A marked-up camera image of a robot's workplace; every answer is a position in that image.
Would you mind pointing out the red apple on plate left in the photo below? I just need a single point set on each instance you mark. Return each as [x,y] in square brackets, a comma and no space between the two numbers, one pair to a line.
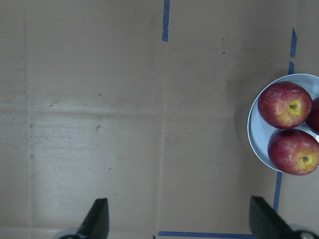
[284,105]

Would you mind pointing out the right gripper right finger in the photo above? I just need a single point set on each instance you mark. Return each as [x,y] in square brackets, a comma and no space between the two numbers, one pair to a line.
[265,223]

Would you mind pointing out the red apple on plate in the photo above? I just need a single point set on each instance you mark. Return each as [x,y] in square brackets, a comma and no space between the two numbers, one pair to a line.
[294,152]
[284,105]
[313,119]

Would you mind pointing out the red apple on plate front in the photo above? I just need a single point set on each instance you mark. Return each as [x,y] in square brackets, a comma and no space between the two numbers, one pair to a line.
[294,152]

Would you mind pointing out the red apple on plate back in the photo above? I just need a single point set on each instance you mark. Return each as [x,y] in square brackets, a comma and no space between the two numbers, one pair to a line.
[313,119]

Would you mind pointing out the light blue plate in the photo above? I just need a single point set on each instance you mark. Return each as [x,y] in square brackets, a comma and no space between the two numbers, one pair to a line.
[259,132]

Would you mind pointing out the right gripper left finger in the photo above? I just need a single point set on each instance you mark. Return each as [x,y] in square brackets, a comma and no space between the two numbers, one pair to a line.
[96,223]

